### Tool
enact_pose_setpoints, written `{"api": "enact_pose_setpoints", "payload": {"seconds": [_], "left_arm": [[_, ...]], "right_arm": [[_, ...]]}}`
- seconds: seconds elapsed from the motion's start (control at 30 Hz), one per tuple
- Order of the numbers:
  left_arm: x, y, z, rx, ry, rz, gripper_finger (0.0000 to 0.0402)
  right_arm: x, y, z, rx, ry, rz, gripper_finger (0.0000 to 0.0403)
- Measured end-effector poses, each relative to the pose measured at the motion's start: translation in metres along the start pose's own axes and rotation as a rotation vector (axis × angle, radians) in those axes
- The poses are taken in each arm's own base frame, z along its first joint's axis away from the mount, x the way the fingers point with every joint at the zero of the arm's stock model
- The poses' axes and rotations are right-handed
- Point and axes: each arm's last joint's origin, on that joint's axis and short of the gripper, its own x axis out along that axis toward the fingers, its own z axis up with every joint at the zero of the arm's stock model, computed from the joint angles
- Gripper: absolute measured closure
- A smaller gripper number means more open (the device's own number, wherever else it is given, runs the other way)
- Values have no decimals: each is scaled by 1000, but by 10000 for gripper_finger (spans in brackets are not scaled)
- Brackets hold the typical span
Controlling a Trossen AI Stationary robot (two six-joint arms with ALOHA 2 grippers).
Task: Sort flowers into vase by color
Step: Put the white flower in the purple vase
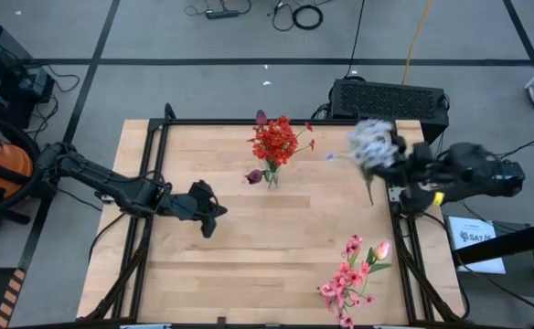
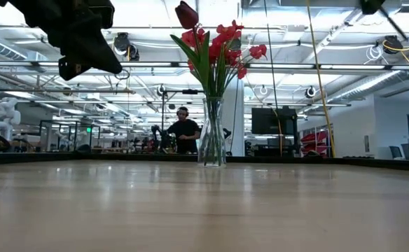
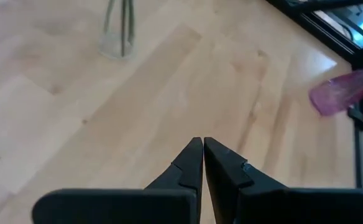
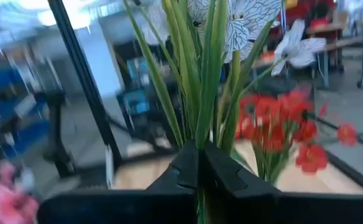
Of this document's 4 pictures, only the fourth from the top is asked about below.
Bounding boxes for pink artificial flower bunch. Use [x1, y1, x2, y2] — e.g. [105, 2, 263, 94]
[0, 160, 41, 224]

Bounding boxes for white artificial flower bunch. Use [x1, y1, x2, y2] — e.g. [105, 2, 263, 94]
[122, 0, 328, 224]

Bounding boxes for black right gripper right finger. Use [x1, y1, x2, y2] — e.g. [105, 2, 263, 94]
[199, 141, 277, 224]

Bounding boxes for red artificial flower bunch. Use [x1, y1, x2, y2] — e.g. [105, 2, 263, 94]
[234, 89, 359, 186]

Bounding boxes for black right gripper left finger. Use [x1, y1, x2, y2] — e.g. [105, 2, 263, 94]
[145, 141, 201, 197]

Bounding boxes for wooden top workbench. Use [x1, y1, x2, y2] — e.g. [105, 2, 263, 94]
[305, 18, 363, 91]

